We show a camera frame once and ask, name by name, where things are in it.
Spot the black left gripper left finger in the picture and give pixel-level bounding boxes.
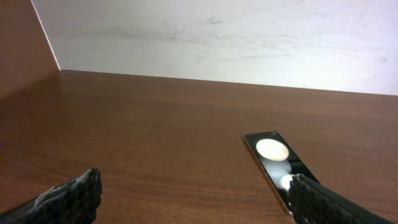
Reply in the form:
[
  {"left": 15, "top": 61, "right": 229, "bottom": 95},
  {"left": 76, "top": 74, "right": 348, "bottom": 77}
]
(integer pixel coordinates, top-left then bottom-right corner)
[{"left": 1, "top": 168, "right": 103, "bottom": 224}]

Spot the black smartphone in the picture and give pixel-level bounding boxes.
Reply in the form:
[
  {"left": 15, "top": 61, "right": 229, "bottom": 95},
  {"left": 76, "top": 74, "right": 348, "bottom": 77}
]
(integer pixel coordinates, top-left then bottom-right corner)
[{"left": 244, "top": 131, "right": 317, "bottom": 215}]

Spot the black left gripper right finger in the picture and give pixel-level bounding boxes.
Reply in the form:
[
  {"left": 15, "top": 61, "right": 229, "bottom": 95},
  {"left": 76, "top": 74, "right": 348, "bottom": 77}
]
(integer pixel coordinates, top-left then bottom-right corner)
[{"left": 288, "top": 174, "right": 392, "bottom": 224}]

